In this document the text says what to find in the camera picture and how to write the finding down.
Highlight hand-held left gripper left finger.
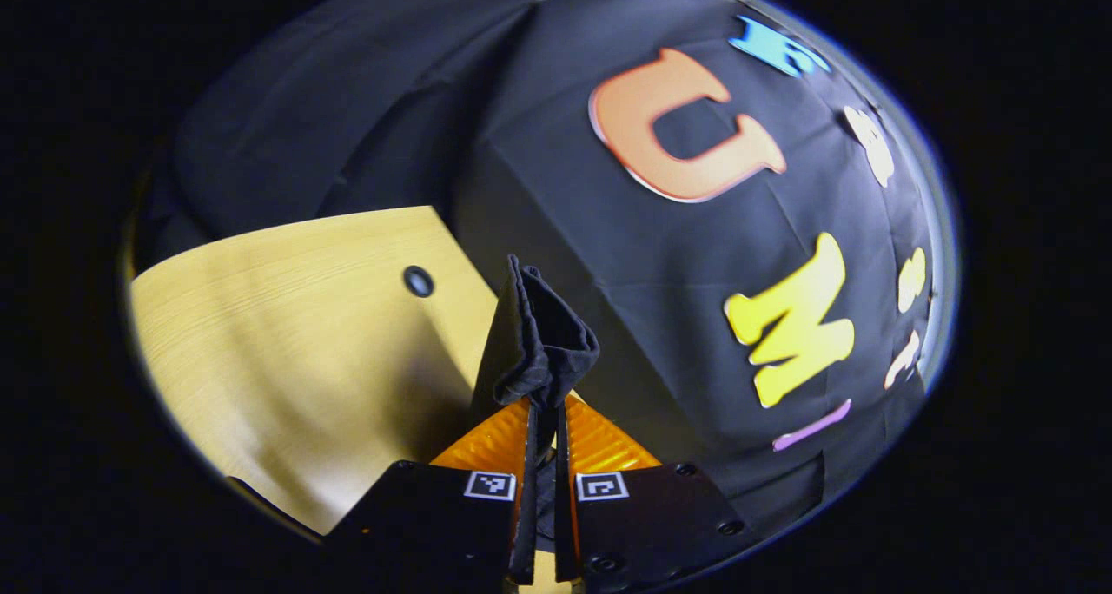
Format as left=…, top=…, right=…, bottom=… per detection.
left=326, top=397, right=536, bottom=588

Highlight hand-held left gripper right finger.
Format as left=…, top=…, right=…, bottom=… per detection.
left=555, top=395, right=749, bottom=593

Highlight black jeans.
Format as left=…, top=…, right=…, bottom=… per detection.
left=469, top=254, right=602, bottom=553

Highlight black backdrop cloth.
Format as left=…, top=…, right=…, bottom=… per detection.
left=130, top=0, right=961, bottom=545

